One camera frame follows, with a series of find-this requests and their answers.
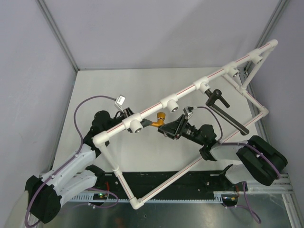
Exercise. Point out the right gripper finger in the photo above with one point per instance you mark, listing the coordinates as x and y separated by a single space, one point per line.
170 130
176 123

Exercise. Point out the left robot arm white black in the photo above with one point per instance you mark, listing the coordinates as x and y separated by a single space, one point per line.
50 192

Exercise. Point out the white slotted cable duct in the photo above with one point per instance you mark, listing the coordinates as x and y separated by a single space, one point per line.
94 198

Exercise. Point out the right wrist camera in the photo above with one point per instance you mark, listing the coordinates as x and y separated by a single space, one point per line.
188 111

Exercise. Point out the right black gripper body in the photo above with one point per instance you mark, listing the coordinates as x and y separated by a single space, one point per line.
186 130

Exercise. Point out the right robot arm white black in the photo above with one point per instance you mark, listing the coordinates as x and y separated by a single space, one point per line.
258 159

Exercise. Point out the gold faucet with chrome knob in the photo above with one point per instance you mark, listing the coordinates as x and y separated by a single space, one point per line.
160 120

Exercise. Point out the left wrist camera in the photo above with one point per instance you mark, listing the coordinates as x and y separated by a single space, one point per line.
120 100

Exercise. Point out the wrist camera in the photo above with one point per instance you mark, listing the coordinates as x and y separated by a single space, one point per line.
120 100
188 111

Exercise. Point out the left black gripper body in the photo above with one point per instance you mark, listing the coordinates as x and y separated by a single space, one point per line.
126 113

